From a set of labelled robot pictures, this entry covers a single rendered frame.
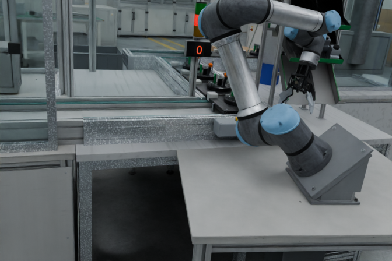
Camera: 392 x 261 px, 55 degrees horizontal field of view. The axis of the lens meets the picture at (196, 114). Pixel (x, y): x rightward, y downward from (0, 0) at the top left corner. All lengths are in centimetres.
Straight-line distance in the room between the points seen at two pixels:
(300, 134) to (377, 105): 180
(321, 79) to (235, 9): 89
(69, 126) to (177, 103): 55
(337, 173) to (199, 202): 44
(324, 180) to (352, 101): 163
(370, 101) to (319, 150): 168
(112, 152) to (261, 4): 76
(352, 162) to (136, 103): 98
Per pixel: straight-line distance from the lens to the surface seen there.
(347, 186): 130
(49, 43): 138
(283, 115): 123
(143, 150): 148
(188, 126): 157
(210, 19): 131
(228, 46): 131
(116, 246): 238
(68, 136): 152
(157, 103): 179
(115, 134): 151
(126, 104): 176
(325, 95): 197
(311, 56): 162
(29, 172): 151
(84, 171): 149
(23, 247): 169
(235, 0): 125
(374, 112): 301
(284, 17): 134
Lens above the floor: 148
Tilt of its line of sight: 19 degrees down
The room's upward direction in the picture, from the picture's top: 5 degrees clockwise
